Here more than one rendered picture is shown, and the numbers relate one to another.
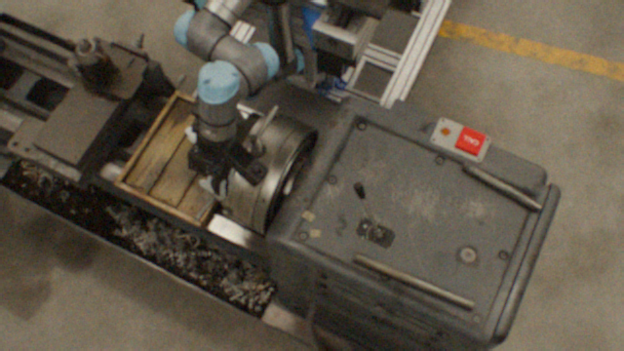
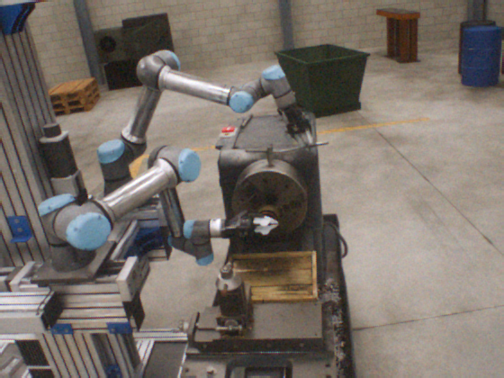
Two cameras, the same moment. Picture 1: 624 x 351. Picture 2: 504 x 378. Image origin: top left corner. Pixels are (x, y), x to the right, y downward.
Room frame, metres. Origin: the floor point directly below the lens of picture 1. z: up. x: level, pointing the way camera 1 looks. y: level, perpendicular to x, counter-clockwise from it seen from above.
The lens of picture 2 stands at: (1.28, 1.74, 1.96)
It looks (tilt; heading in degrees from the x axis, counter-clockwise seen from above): 24 degrees down; 251
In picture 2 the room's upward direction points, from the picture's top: 7 degrees counter-clockwise
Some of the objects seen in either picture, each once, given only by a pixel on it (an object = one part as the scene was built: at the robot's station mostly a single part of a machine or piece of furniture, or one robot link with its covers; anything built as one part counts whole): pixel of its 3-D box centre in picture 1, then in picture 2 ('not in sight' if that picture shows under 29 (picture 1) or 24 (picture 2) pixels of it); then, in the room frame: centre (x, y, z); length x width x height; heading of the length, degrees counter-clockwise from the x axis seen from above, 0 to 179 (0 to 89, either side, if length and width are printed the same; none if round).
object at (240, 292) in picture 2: (95, 65); (232, 294); (1.03, 0.63, 1.07); 0.07 x 0.07 x 0.10; 63
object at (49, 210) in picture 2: not in sight; (61, 217); (1.47, 0.30, 1.33); 0.13 x 0.12 x 0.14; 119
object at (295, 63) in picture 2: not in sight; (320, 80); (-1.96, -4.23, 0.43); 1.34 x 0.94 x 0.85; 84
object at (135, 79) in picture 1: (110, 80); (235, 309); (1.03, 0.61, 0.99); 0.20 x 0.10 x 0.05; 63
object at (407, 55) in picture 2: not in sight; (397, 33); (-5.28, -6.68, 0.50); 1.61 x 0.44 x 1.00; 72
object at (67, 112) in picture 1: (95, 100); (255, 326); (0.98, 0.66, 0.95); 0.43 x 0.17 x 0.05; 153
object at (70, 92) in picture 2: not in sight; (73, 96); (1.64, -8.03, 0.22); 1.25 x 0.86 x 0.44; 75
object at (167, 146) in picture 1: (188, 157); (270, 278); (0.81, 0.38, 0.89); 0.36 x 0.30 x 0.04; 153
